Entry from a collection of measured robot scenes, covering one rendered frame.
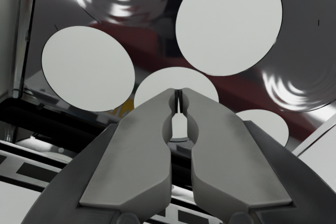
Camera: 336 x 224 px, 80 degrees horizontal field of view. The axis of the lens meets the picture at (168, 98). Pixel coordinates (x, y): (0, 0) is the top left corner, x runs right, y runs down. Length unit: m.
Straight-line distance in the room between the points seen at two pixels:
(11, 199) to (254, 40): 0.28
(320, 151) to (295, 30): 0.30
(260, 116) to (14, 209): 0.27
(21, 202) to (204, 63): 0.23
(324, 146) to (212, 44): 0.33
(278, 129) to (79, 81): 0.25
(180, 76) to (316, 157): 0.35
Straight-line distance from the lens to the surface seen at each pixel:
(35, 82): 0.27
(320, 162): 0.51
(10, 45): 0.31
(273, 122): 0.28
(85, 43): 0.23
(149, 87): 0.23
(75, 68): 0.24
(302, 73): 0.26
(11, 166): 0.28
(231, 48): 0.22
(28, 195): 0.26
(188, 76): 0.22
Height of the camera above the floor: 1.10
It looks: 60 degrees down
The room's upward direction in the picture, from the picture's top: 178 degrees counter-clockwise
